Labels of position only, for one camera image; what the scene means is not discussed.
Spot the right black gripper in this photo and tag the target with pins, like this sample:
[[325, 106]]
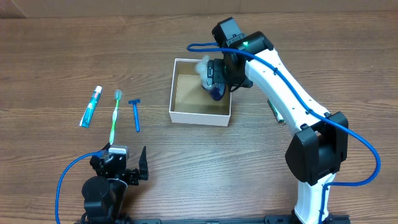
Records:
[[216, 70]]

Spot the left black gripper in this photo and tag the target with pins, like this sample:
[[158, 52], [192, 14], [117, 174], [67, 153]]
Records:
[[134, 174]]

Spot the clear pump bottle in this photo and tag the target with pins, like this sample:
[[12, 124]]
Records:
[[217, 90]]

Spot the blue disposable razor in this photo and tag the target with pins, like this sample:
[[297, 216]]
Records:
[[134, 103]]

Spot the toothpaste tube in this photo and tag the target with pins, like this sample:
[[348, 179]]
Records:
[[86, 119]]

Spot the green soap packet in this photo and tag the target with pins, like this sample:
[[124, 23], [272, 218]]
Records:
[[276, 113]]

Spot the green toothbrush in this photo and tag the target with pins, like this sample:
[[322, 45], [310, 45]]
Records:
[[117, 96]]

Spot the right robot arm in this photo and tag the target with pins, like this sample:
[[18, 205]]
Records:
[[319, 141]]

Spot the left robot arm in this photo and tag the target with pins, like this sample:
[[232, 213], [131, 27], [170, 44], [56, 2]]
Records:
[[104, 193]]

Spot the white cardboard box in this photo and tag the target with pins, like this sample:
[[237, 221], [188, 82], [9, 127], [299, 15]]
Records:
[[190, 103]]

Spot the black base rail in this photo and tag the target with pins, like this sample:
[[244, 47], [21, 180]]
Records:
[[268, 219]]

